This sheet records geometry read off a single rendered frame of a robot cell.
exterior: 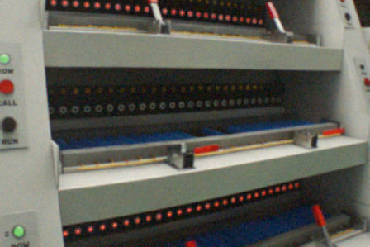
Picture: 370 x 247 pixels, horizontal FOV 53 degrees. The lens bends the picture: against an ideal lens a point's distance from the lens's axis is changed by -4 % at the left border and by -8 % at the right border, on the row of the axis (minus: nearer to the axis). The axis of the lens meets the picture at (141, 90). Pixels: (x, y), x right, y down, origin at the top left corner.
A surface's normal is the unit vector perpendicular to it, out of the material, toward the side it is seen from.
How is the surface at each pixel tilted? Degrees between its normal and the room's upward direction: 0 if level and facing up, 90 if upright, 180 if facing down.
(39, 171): 90
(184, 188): 112
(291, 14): 90
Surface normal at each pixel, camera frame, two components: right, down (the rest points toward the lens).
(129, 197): 0.47, 0.11
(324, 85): -0.88, 0.02
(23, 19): 0.45, -0.27
